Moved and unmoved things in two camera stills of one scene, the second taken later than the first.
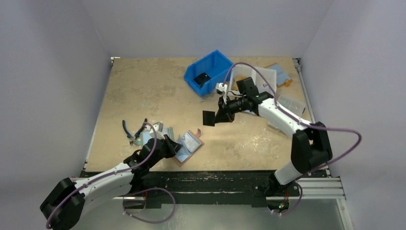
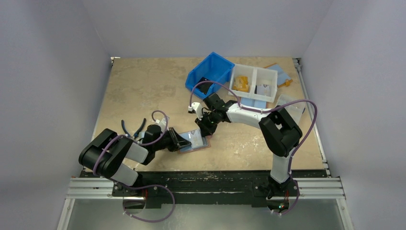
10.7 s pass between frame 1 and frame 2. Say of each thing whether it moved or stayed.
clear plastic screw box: stayed
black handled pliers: stayed
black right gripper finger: moved
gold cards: stayed
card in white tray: stayed
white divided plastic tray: stayed
